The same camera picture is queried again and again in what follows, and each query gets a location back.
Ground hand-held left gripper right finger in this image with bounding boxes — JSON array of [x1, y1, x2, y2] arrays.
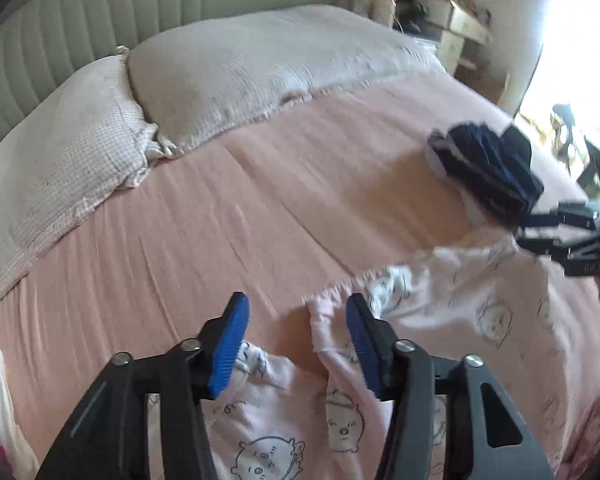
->
[[346, 292, 556, 480]]

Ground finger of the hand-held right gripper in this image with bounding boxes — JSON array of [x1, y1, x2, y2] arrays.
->
[[516, 232, 600, 267], [519, 201, 600, 232]]

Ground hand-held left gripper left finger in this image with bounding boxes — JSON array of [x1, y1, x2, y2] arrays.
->
[[35, 291, 251, 480]]

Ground navy shorts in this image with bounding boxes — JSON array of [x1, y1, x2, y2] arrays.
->
[[426, 121, 545, 228]]

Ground pink printed pajama pants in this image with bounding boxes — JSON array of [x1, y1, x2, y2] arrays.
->
[[200, 240, 600, 480]]

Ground cardboard box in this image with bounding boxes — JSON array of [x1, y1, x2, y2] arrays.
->
[[460, 67, 511, 106]]

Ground white dressing table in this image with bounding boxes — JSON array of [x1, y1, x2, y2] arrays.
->
[[430, 0, 496, 71]]

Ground cream garment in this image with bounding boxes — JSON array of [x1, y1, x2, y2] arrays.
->
[[0, 337, 41, 480]]

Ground black bag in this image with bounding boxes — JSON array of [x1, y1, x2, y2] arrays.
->
[[395, 0, 441, 41]]

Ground beige checked pillow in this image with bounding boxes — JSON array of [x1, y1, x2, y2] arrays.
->
[[127, 4, 446, 153], [0, 47, 173, 311]]

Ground pink bottle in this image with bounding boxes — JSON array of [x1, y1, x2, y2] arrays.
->
[[375, 0, 398, 26]]

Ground grey padded headboard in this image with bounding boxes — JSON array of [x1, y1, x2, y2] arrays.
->
[[0, 0, 346, 141]]

